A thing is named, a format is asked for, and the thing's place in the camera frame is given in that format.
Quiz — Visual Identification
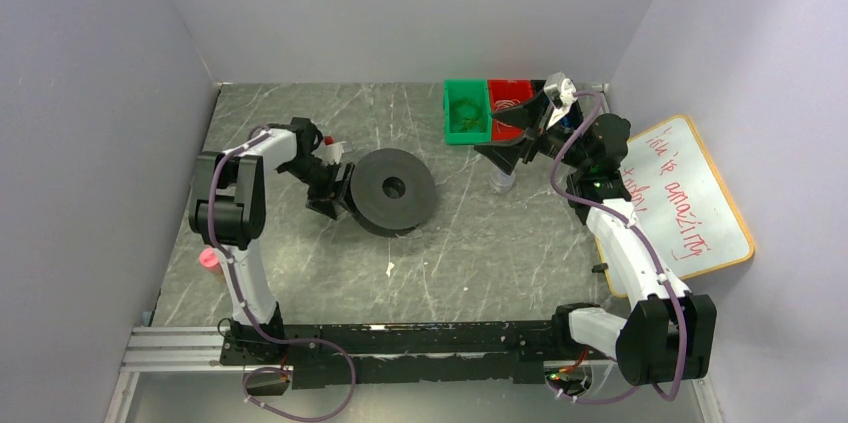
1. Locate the black cable spool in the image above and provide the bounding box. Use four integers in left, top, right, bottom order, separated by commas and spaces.
348, 148, 437, 237

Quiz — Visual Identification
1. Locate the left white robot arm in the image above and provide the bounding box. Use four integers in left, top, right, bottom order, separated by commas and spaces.
188, 117, 355, 345

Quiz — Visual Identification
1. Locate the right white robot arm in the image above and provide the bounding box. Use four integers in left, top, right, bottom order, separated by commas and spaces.
475, 92, 717, 401

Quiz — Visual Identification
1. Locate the clear round plastic container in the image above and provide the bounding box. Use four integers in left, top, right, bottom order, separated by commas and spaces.
490, 168, 516, 194

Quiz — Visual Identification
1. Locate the red plastic bin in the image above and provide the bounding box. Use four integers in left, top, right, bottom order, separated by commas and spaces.
487, 80, 535, 142

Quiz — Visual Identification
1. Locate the black plastic bin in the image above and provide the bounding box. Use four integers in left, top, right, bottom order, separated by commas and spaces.
535, 82, 578, 134

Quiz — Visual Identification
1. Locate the green plastic bin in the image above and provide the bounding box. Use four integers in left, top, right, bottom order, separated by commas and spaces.
443, 79, 492, 146

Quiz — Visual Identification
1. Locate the pink capped small bottle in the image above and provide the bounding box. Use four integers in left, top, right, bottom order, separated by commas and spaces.
197, 247, 224, 279

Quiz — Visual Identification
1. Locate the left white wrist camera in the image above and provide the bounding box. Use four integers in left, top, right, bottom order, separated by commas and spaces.
320, 135, 347, 164

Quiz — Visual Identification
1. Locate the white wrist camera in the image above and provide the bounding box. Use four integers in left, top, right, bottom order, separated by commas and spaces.
320, 135, 347, 164
543, 72, 577, 112

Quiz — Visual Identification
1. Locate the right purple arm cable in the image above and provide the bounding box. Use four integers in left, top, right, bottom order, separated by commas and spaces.
547, 89, 690, 407

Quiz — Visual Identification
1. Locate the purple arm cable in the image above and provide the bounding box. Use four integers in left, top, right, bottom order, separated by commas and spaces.
547, 89, 690, 407
206, 125, 362, 423

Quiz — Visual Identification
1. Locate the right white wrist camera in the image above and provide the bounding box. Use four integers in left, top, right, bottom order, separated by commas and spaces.
543, 72, 577, 112

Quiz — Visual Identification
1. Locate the green coiled cable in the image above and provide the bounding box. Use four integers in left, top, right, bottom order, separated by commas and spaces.
451, 96, 486, 131

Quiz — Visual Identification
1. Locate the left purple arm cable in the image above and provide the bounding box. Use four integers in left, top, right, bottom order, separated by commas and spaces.
206, 125, 362, 423

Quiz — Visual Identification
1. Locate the whiteboard with wooden frame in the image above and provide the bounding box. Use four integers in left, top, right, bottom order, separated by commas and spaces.
621, 115, 755, 280

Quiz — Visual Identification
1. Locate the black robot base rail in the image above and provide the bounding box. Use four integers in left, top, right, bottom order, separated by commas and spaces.
219, 319, 604, 389

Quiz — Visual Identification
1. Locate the aluminium extrusion frame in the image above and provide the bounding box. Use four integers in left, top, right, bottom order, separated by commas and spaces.
107, 323, 724, 422

